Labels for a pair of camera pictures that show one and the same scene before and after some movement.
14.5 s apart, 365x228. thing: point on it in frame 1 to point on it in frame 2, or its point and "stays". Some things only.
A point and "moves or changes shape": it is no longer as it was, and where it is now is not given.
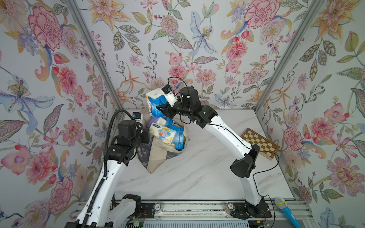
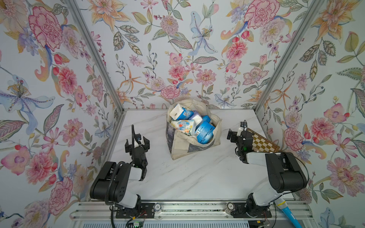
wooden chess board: [267, 148] stays
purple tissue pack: [160, 120] moves or changes shape
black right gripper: [170, 112] to [234, 136]
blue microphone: [282, 204] stays
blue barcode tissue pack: [179, 138] to [204, 132]
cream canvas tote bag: [154, 153] to [179, 145]
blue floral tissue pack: [155, 98] moves or changes shape
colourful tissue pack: [165, 134] to [187, 126]
